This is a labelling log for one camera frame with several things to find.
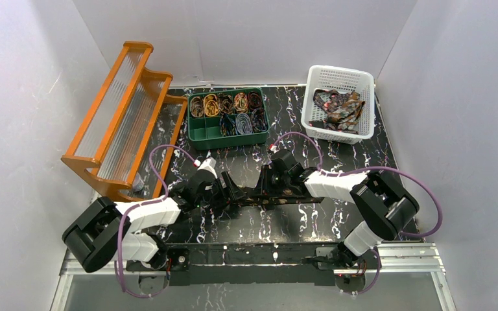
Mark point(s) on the light blue rolled tie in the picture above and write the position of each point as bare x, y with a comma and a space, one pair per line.
243, 124

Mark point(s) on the dark blue rolled tie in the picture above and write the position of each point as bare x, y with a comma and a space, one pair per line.
259, 120

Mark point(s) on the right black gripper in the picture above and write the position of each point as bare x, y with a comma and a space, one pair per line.
264, 183

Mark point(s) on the orange rolled tie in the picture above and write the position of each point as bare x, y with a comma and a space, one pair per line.
240, 103

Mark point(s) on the white plastic basket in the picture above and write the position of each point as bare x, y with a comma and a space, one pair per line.
344, 81

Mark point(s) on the dark brown rolled tie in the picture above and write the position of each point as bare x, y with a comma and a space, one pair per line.
225, 104

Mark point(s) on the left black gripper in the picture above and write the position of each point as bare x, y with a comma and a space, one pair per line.
225, 190

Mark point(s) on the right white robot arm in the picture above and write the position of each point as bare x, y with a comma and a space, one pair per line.
385, 205

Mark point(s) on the dark floral tie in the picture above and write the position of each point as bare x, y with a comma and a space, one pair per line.
263, 200

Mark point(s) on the black base bar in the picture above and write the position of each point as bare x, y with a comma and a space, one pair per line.
261, 263

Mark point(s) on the orange wooden rack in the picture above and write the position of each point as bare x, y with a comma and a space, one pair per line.
113, 139

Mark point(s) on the patterned ties in basket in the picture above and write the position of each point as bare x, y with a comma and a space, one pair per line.
343, 111

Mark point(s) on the dark multicolour rolled tie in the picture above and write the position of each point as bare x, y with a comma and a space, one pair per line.
227, 125

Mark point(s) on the green compartment tray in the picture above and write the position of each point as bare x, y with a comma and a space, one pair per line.
204, 133

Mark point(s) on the aluminium rail frame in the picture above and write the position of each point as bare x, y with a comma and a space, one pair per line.
406, 275

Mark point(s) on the dark red rolled tie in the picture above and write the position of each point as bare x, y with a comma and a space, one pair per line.
254, 100

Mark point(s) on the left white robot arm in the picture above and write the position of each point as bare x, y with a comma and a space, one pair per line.
112, 231

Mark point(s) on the yellow rolled tie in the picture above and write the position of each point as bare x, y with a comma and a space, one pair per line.
211, 105

